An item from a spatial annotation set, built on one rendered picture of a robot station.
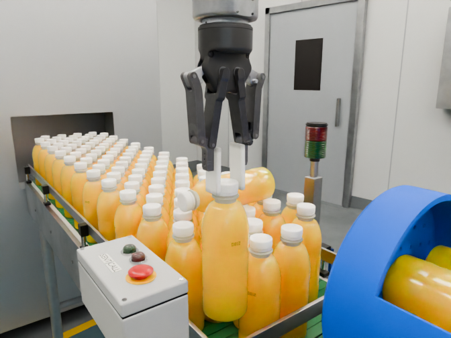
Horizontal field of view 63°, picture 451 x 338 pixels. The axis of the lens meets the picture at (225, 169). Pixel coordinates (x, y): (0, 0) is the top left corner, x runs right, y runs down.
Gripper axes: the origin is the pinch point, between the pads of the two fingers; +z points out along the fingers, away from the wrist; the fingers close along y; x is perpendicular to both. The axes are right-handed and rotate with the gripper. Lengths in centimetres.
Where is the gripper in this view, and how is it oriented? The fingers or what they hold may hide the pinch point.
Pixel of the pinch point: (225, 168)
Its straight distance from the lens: 54.7
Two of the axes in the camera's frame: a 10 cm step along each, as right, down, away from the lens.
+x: -6.0, -1.8, 7.8
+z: 0.0, 9.7, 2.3
